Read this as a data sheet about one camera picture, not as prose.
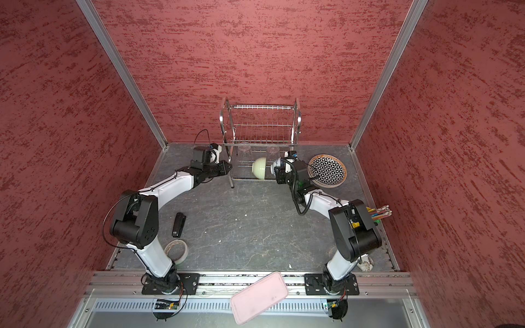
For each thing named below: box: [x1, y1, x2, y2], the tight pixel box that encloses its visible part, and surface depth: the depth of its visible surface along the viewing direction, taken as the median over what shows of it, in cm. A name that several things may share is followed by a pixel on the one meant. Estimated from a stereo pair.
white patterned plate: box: [306, 153, 348, 189], surface depth 109 cm
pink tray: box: [230, 271, 290, 325], surface depth 71 cm
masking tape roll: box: [164, 239, 189, 265], surface depth 84 cm
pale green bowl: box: [251, 157, 267, 180], surface depth 96 cm
